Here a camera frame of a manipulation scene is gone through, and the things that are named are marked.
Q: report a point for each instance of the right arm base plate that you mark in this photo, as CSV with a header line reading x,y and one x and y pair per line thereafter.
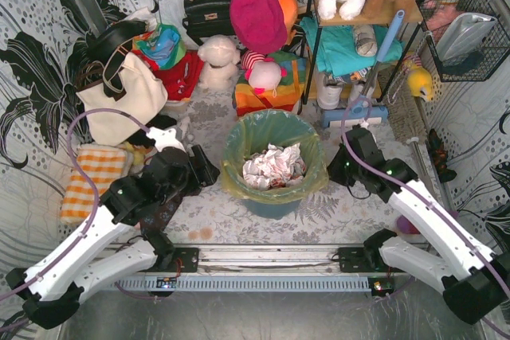
x,y
355,260

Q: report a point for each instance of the yellow trash bag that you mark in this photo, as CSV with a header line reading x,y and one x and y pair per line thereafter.
x,y
252,134

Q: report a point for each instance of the brown patterned necktie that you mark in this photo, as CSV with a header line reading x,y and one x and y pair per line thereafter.
x,y
159,220

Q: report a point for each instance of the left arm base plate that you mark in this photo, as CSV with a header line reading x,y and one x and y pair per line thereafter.
x,y
182,260

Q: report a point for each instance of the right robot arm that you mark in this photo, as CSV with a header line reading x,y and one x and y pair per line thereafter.
x,y
472,279

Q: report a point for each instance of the grey rolled sock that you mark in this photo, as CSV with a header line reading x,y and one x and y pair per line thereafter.
x,y
365,40

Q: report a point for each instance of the colourful printed bag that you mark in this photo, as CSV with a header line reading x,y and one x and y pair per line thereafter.
x,y
161,48

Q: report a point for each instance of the grey cable duct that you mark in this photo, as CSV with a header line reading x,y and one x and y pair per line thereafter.
x,y
246,283

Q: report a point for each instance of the rainbow striped bag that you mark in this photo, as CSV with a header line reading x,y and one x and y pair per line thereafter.
x,y
289,91

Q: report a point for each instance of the orange checkered towel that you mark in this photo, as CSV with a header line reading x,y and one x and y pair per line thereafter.
x,y
103,165

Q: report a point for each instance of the crumpled white paper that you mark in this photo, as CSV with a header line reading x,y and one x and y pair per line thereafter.
x,y
275,167

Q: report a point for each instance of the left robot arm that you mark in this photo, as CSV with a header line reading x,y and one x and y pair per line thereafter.
x,y
53,290

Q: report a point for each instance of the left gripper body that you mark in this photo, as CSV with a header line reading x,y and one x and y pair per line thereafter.
x,y
203,169

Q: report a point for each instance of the purple red sock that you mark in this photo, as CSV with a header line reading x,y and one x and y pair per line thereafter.
x,y
406,227

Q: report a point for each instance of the teal trash bin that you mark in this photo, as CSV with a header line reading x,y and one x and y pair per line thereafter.
x,y
274,203

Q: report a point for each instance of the silver foil pouch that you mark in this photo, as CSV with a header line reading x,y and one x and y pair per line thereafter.
x,y
464,34

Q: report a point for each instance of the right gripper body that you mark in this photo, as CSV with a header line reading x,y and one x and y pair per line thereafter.
x,y
340,165

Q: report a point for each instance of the magenta fabric bag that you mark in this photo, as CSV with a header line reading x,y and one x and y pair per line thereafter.
x,y
258,24

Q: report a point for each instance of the orange plush toy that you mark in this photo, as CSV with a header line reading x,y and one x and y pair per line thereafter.
x,y
290,12

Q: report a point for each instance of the teal folded cloth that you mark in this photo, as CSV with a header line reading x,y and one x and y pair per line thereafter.
x,y
336,52

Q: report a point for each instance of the wooden metal shelf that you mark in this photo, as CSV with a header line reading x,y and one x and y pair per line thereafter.
x,y
385,17

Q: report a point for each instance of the cream canvas tote bag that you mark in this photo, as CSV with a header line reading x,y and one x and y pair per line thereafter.
x,y
143,97

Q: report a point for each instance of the red cloth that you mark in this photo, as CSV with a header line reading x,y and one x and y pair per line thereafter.
x,y
181,80

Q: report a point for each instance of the aluminium front rail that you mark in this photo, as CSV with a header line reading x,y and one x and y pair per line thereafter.
x,y
271,256

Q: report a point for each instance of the black leather handbag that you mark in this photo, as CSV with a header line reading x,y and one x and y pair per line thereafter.
x,y
207,18

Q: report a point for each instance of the pink white plush doll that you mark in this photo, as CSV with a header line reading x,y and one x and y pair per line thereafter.
x,y
262,73

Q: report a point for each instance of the black wire basket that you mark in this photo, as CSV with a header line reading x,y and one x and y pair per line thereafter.
x,y
478,65

